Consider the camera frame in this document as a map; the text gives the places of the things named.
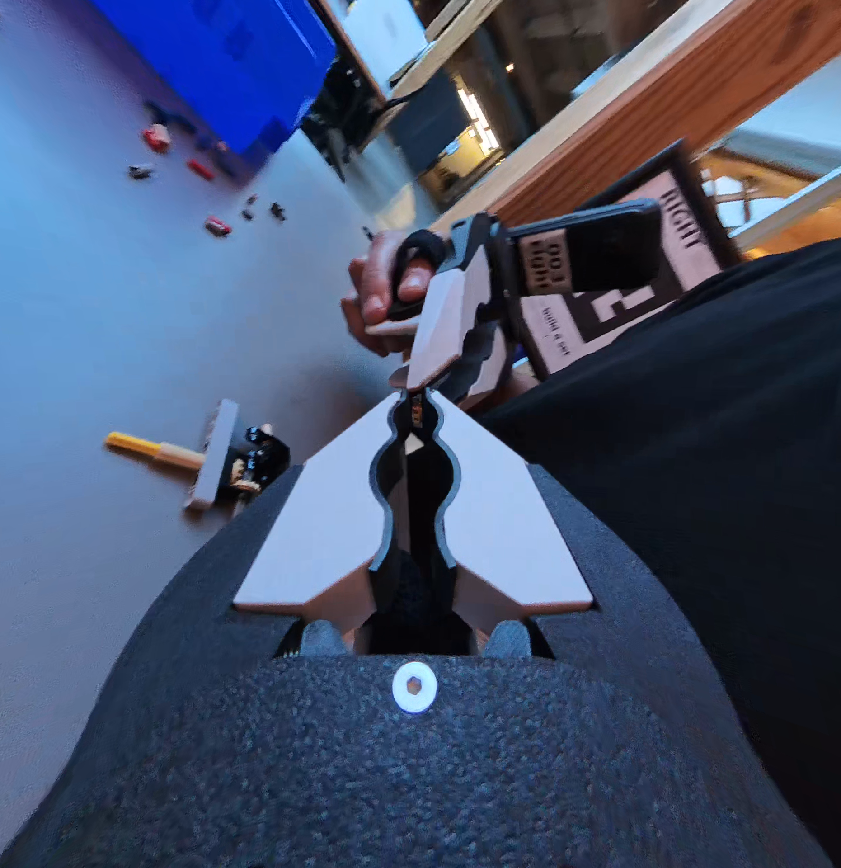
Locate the person's right hand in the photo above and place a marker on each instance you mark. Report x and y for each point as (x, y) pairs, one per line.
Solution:
(376, 278)

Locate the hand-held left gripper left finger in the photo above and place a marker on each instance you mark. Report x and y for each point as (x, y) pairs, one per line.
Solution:
(318, 536)

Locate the wooden beam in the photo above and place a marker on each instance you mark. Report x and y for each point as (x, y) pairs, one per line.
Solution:
(664, 88)

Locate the red tan blue lego axle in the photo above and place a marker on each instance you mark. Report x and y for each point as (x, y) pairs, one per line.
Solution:
(157, 138)

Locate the blue plastic bin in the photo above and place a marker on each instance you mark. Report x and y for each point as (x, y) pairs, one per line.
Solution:
(224, 61)

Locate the round tan lego bush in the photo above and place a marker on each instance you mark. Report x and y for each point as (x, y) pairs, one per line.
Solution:
(416, 411)

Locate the red lego pin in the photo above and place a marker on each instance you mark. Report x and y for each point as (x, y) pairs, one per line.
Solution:
(218, 226)
(200, 169)

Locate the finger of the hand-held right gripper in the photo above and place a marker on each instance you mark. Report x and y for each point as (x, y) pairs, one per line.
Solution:
(447, 319)
(495, 366)

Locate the small black lego piece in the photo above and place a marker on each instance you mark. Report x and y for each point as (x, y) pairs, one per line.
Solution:
(278, 211)
(141, 171)

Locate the person's black clothing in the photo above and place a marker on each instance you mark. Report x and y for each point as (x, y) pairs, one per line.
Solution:
(698, 542)

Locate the white box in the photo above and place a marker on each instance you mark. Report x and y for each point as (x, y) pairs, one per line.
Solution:
(383, 34)

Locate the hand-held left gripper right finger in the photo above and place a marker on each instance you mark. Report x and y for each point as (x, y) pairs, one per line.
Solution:
(515, 536)

